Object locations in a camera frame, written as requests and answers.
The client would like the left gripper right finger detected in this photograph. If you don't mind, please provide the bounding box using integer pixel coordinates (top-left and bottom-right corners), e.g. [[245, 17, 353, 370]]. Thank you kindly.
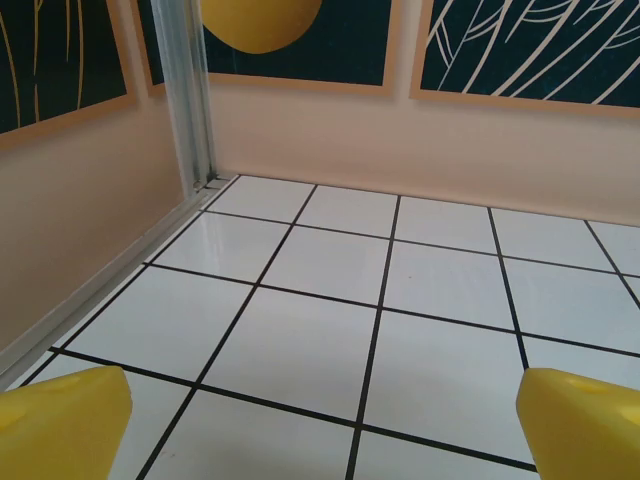
[[516, 367, 640, 480]]

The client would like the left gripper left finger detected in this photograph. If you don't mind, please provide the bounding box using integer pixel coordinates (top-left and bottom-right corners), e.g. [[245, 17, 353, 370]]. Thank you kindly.
[[0, 365, 134, 480]]

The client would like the aluminium floor rail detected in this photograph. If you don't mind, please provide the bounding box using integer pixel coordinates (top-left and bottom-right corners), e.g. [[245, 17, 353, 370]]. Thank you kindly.
[[0, 174, 239, 394]]

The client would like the aluminium corner post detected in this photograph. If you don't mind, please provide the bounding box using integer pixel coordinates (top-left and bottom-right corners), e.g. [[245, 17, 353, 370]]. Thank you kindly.
[[149, 0, 217, 195]]

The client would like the wall panel with gold lines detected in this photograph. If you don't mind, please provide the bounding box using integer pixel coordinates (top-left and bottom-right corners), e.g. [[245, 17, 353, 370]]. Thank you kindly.
[[0, 0, 139, 151]]

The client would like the wall panel with leaf outlines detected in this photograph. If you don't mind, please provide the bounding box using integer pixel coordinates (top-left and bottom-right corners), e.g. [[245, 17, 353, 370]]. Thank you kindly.
[[408, 0, 640, 120]]

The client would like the wall panel with gold oval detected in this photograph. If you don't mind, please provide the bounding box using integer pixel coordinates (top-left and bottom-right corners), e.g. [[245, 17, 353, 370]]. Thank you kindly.
[[134, 0, 397, 100]]

